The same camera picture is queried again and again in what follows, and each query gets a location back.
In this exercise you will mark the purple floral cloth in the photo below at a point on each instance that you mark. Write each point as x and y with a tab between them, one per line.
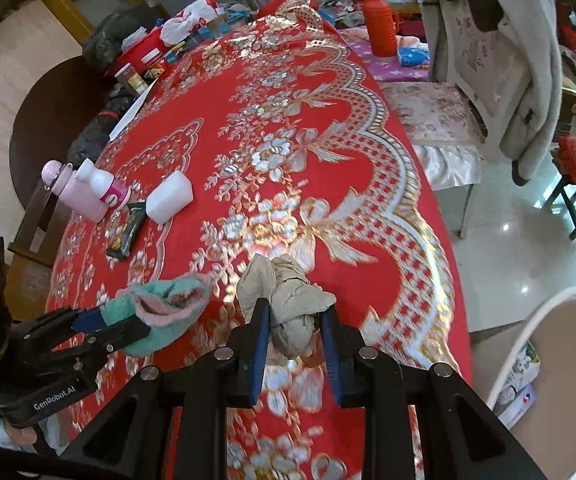
387	67

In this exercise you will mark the white bottle with pink label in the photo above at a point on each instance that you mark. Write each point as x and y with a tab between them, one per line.
100	182

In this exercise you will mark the blue plastic packet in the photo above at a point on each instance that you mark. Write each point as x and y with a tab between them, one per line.
412	56

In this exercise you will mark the beige cloth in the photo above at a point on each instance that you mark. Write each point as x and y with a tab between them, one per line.
288	285

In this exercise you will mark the grey fleece coat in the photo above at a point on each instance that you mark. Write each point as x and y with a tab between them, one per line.
527	60

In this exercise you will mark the white and red plastic bag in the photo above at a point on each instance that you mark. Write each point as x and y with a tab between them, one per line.
188	20

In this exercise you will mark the brown jar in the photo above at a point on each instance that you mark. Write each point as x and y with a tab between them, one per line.
132	79

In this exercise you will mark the white tissue pack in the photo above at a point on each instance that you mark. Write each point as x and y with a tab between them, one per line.
168	197

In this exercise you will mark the black snack packet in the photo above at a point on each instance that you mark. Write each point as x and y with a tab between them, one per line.
128	230

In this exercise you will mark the white paper sheet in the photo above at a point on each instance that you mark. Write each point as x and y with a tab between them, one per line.
128	117

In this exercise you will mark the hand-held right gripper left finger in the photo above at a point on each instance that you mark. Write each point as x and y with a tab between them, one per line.
260	355

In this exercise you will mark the dark plastic bag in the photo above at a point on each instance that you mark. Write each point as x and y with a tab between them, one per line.
118	35

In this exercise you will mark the wooden chair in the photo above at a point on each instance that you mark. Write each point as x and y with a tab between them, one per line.
38	225

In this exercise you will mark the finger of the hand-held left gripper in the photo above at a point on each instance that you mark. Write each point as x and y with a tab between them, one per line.
85	321
113	342

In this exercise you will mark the green sock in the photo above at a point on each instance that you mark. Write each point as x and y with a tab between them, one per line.
168	330

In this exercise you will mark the dark round wooden table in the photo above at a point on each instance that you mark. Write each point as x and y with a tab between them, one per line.
43	125

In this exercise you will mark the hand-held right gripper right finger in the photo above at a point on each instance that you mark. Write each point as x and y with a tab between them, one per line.
330	360

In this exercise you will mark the person's left hand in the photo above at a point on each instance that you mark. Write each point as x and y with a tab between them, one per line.
13	437

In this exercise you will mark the red plastic tray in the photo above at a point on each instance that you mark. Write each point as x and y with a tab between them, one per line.
138	52

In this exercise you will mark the white trash bin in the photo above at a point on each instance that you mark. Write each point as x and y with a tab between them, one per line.
567	360

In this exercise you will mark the red thermos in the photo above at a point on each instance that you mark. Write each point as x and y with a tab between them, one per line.
380	22

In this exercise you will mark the black padded cloth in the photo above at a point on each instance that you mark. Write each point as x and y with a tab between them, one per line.
93	135

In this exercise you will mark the red floral tablecloth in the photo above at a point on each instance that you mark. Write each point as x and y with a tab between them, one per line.
293	200

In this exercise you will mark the floral upholstered chair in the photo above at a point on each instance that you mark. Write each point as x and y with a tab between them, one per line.
432	110

